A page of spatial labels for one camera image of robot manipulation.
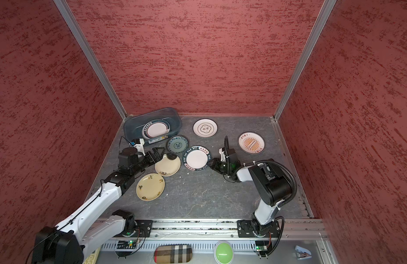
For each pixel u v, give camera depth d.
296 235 0.74
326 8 0.71
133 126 1.12
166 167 0.92
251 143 1.06
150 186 0.88
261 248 0.71
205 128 1.14
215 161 0.85
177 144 1.04
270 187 0.48
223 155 0.88
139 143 0.74
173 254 0.66
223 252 0.67
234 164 0.77
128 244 0.71
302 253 0.68
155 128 1.11
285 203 0.49
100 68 0.95
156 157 0.73
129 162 0.61
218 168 0.85
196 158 0.97
